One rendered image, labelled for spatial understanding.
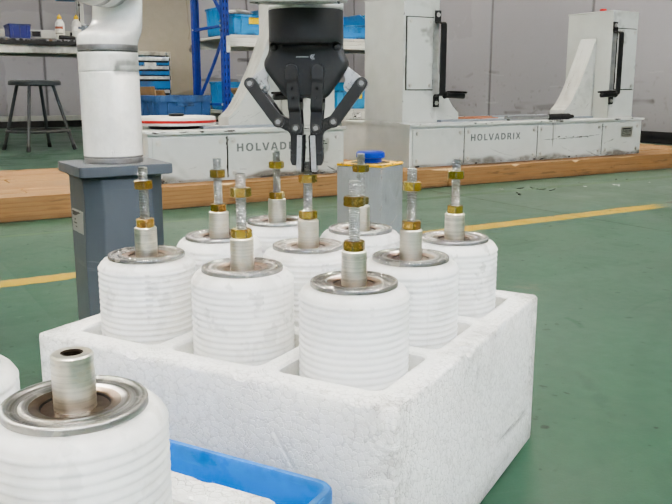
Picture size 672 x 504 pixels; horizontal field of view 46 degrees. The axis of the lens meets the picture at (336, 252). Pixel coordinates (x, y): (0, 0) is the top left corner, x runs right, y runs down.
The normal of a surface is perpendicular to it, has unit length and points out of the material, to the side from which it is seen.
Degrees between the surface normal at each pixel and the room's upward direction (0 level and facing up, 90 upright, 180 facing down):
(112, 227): 90
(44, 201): 90
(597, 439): 0
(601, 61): 90
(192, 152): 90
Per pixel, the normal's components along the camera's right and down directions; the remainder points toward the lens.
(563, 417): 0.00, -0.98
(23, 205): 0.52, 0.18
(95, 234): -0.26, 0.14
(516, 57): -0.85, 0.11
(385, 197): 0.87, 0.10
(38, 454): -0.04, -0.36
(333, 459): -0.49, 0.18
